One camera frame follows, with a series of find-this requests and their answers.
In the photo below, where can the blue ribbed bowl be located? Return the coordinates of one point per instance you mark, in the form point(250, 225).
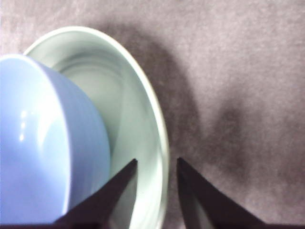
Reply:
point(35, 143)

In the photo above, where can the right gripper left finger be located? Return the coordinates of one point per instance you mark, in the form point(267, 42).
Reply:
point(107, 202)

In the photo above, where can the green round plate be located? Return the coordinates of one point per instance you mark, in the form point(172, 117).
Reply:
point(107, 71)

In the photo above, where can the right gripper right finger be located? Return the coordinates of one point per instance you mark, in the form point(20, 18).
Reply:
point(209, 205)

